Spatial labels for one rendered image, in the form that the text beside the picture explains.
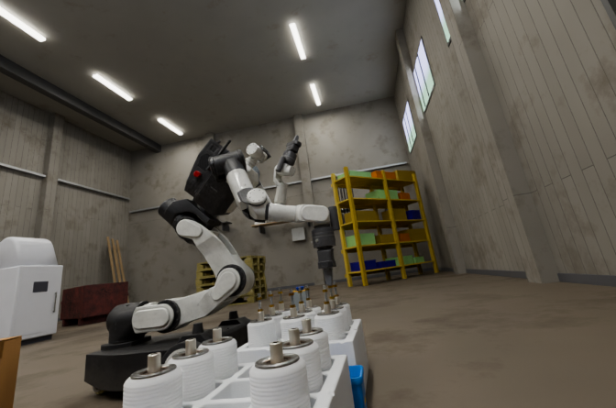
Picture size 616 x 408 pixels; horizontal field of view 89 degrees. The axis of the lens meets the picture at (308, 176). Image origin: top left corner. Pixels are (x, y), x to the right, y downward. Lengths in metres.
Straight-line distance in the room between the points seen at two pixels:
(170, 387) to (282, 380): 0.21
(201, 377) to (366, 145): 10.13
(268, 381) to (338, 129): 10.53
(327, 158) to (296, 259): 3.47
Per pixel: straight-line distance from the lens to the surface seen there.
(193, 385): 0.78
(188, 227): 1.63
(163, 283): 12.13
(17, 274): 5.25
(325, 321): 1.08
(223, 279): 1.51
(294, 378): 0.58
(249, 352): 1.14
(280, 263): 10.34
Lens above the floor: 0.39
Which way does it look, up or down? 17 degrees up
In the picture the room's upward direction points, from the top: 8 degrees counter-clockwise
